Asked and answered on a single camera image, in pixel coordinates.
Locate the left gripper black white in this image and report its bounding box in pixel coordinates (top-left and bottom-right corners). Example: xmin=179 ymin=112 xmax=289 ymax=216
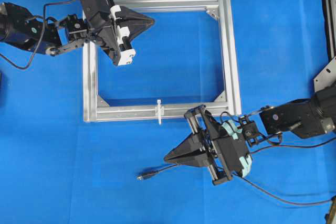
xmin=88 ymin=0 xmax=155 ymax=66

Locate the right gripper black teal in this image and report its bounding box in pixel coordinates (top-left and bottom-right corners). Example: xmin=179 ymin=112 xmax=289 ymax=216
xmin=164 ymin=104 xmax=246 ymax=185

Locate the black USB wire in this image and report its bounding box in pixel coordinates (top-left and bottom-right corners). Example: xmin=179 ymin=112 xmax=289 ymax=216
xmin=136 ymin=163 xmax=336 ymax=206

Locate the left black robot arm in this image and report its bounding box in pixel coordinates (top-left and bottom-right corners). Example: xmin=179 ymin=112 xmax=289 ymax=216
xmin=1 ymin=0 xmax=155 ymax=66

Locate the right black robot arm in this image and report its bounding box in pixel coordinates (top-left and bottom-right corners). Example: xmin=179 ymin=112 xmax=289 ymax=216
xmin=164 ymin=86 xmax=335 ymax=185

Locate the yellowish object bottom right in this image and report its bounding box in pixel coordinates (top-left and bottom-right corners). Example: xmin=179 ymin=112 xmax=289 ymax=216
xmin=324 ymin=196 xmax=336 ymax=224

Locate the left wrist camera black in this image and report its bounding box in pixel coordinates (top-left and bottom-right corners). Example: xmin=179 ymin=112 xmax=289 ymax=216
xmin=80 ymin=0 xmax=110 ymax=33

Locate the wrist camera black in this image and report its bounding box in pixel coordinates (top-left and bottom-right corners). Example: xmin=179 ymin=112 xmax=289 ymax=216
xmin=80 ymin=0 xmax=110 ymax=33
xmin=211 ymin=129 xmax=250 ymax=178

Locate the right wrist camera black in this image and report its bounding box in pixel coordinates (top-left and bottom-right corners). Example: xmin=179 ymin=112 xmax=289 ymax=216
xmin=211 ymin=129 xmax=250 ymax=178

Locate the white string loop clip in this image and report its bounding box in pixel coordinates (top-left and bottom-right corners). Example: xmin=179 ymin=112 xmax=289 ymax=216
xmin=155 ymin=99 xmax=164 ymax=125

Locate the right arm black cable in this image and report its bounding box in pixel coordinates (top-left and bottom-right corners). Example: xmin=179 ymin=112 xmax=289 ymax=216
xmin=220 ymin=111 xmax=336 ymax=154

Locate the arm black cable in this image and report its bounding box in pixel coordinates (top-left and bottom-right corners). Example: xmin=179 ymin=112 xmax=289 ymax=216
xmin=220 ymin=111 xmax=336 ymax=154
xmin=0 ymin=0 xmax=86 ymax=71

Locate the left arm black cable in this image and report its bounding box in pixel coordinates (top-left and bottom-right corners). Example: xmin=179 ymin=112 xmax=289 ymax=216
xmin=0 ymin=0 xmax=86 ymax=71

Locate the silver aluminium extrusion frame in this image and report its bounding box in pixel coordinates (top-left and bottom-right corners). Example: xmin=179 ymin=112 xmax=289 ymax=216
xmin=82 ymin=0 xmax=241 ymax=122

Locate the black rail right edge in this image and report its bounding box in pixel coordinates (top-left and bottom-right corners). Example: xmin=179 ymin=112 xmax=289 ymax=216
xmin=322 ymin=0 xmax=335 ymax=61

